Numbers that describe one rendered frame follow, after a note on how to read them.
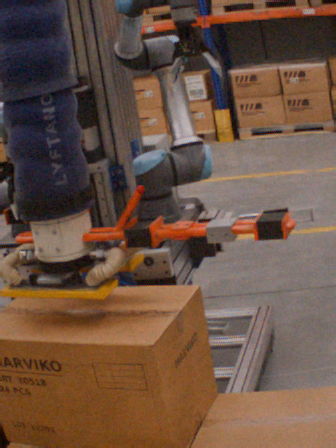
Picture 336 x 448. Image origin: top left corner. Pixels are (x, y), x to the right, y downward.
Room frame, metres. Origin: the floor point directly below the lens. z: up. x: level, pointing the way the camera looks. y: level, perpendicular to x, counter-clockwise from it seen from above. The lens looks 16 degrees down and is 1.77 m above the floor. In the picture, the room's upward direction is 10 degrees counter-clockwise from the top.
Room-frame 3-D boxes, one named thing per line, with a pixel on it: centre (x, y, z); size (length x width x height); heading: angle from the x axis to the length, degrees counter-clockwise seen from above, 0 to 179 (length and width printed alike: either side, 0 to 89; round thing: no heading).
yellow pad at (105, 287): (2.00, 0.33, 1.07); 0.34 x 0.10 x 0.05; 67
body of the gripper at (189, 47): (2.29, -0.15, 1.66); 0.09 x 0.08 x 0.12; 164
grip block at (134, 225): (1.99, 0.06, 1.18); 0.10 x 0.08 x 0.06; 157
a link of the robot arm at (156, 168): (2.57, 0.02, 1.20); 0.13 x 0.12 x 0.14; 100
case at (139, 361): (2.08, 0.29, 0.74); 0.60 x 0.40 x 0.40; 68
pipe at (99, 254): (2.08, 0.30, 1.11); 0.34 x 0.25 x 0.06; 67
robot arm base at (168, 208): (2.57, 0.02, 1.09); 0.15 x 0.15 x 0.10
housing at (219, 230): (1.90, -0.13, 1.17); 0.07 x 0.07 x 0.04; 67
